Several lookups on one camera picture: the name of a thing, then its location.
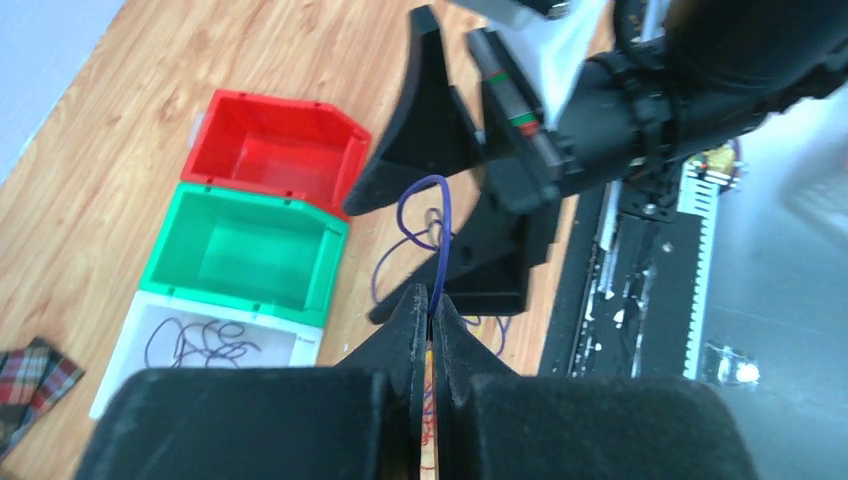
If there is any green plastic bin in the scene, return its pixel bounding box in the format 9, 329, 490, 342
140, 183, 349, 328

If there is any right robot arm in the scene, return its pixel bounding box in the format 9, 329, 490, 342
343, 1, 847, 316

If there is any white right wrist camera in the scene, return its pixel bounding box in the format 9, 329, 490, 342
456, 0, 607, 130

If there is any white plastic bin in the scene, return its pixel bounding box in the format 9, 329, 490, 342
89, 290, 323, 420

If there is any red plastic bin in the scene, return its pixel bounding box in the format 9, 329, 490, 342
181, 89, 372, 220

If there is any dark purple thin cable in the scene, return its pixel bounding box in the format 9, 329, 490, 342
143, 317, 263, 370

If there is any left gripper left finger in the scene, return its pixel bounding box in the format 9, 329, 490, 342
75, 284, 428, 479

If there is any blue purple thin cable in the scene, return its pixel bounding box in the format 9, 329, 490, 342
369, 174, 511, 356

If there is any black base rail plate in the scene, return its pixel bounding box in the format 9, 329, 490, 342
538, 178, 719, 380

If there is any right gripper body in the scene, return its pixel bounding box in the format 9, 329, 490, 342
466, 28, 566, 212

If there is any plaid cloth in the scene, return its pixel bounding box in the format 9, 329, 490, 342
1, 337, 85, 458

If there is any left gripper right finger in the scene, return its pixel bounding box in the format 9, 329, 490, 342
433, 297, 758, 479

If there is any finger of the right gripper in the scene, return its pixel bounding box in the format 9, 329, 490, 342
367, 192, 564, 326
343, 5, 483, 216

